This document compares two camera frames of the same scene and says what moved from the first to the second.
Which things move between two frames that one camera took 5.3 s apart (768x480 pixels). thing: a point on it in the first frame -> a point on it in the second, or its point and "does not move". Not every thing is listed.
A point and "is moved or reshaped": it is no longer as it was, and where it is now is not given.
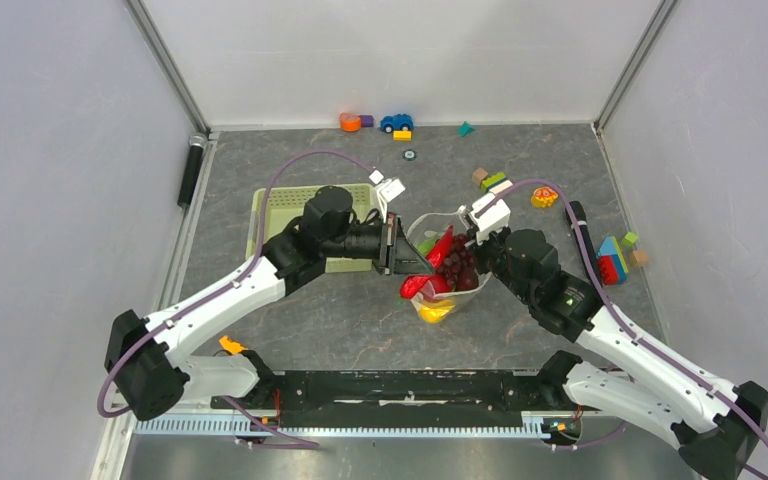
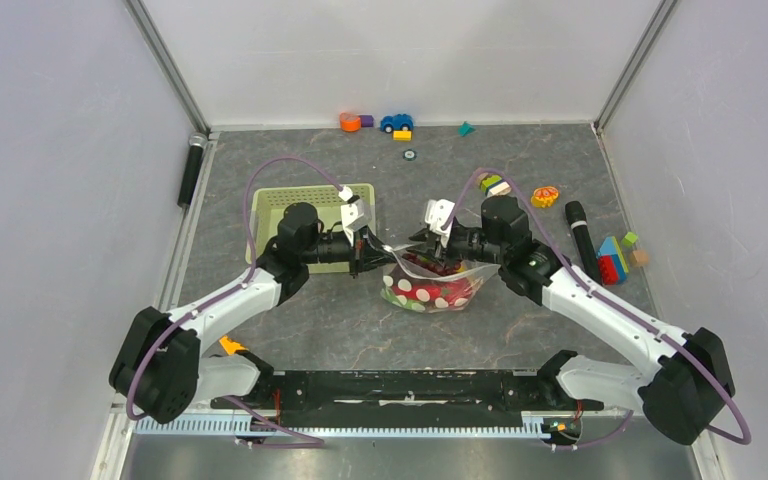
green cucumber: (426, 245) is moved or reshaped
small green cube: (629, 239) does not move
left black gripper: (396, 254) -> (368, 252)
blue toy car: (397, 122) does not move
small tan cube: (639, 258) does not move
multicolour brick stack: (613, 267) does not move
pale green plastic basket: (285, 205) does not move
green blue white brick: (496, 183) does not move
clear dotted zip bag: (450, 246) is moved or reshaped
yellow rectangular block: (402, 135) does not move
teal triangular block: (465, 129) does not move
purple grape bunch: (459, 265) is moved or reshaped
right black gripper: (477, 249) -> (434, 244)
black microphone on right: (579, 210) does not move
